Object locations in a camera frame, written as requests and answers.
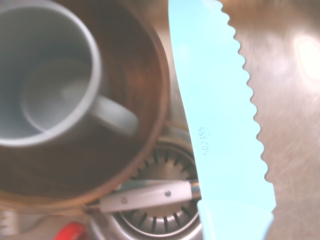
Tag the light blue serrated knife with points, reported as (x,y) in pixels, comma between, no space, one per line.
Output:
(220,112)

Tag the steel sink drain strainer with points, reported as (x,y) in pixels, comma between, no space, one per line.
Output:
(165,220)

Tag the stainless steel sink basin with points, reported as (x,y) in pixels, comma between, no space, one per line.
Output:
(287,100)

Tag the brown wooden bowl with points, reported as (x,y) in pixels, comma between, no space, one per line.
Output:
(140,75)

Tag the grey ceramic mug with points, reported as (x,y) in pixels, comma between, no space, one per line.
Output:
(45,75)

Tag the red ceramic mug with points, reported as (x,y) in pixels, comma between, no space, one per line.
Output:
(71,231)

